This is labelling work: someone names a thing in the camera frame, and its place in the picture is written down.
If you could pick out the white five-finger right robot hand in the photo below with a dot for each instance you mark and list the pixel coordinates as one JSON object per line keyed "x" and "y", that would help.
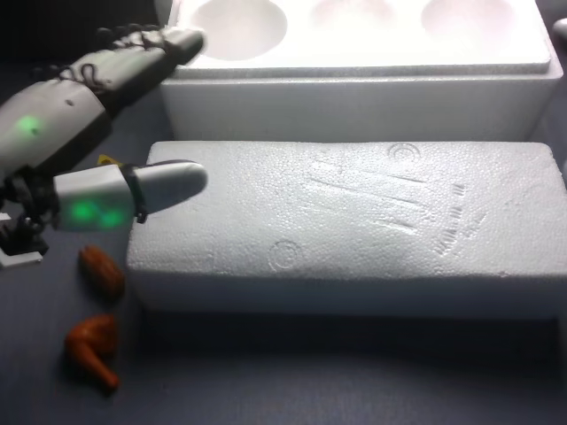
{"x": 57, "y": 119}

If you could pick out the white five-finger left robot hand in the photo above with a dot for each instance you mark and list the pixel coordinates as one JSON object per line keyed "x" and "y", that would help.
{"x": 561, "y": 28}

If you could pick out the white styrofoam block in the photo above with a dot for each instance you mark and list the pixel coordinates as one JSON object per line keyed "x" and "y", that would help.
{"x": 310, "y": 221}

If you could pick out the white styrofoam tray with holes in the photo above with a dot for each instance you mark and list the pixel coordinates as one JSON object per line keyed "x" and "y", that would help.
{"x": 354, "y": 102}

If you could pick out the yellow triangle block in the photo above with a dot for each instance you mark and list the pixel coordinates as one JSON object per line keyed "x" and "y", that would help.
{"x": 107, "y": 160}

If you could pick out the reddish brown toy sausage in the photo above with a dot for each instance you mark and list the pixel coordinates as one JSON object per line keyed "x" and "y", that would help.
{"x": 104, "y": 274}

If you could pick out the orange toy drumstick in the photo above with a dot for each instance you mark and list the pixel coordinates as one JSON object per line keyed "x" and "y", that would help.
{"x": 93, "y": 341}

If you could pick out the grey table cloth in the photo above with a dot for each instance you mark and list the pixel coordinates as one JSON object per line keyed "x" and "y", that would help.
{"x": 310, "y": 380}

